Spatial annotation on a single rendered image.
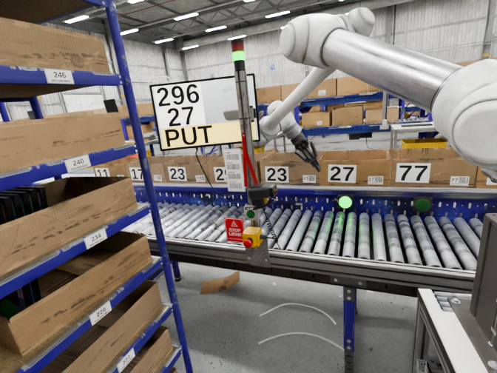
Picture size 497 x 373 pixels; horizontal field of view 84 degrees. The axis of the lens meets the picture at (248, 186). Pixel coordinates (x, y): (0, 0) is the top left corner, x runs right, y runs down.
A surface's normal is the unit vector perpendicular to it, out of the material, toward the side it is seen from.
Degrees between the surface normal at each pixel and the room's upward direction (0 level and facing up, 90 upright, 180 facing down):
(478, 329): 0
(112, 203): 91
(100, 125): 90
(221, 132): 86
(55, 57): 92
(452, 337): 0
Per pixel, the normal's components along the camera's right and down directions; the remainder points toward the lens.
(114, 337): 0.93, 0.03
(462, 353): -0.11, -0.95
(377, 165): -0.36, 0.31
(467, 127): -0.79, 0.32
